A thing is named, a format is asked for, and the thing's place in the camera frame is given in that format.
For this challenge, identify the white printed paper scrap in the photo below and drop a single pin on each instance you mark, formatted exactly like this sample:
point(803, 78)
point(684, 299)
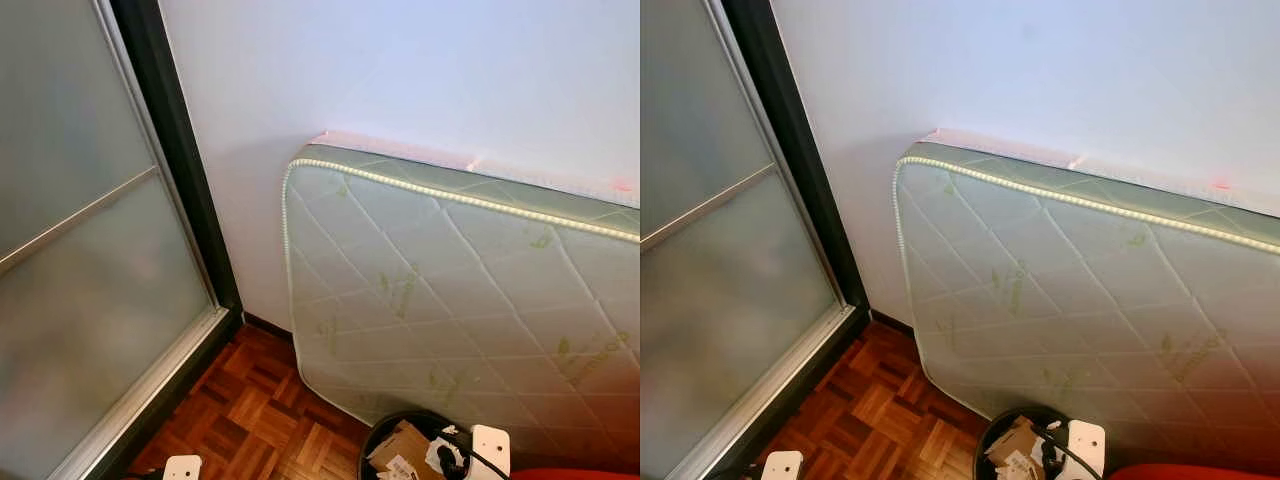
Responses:
point(400, 468)
point(1017, 466)

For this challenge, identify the black door frame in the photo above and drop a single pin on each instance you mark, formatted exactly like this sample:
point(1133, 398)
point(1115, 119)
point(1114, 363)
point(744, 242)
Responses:
point(175, 130)
point(790, 120)

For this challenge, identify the frosted glass sliding door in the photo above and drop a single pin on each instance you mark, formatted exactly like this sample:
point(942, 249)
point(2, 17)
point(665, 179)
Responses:
point(80, 250)
point(720, 280)

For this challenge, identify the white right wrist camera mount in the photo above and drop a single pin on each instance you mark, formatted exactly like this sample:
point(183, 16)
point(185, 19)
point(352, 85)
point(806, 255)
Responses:
point(1087, 445)
point(490, 450)

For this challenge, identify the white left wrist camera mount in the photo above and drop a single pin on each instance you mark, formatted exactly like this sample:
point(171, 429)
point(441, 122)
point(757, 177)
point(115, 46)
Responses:
point(783, 466)
point(183, 468)

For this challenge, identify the thin pink-edged mattress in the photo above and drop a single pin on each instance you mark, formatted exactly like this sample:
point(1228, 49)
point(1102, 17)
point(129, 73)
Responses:
point(400, 151)
point(1000, 149)

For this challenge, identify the dark skirting board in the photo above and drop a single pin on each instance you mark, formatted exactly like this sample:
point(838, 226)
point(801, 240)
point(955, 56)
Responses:
point(268, 326)
point(890, 322)

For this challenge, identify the black waste bin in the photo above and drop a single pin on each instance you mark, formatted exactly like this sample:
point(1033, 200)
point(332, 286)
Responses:
point(366, 455)
point(982, 450)

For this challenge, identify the brown cardboard box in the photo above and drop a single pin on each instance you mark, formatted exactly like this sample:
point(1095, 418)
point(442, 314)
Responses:
point(1012, 435)
point(400, 440)

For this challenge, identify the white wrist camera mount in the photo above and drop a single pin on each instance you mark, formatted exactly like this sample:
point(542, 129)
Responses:
point(183, 468)
point(1087, 445)
point(490, 450)
point(783, 466)

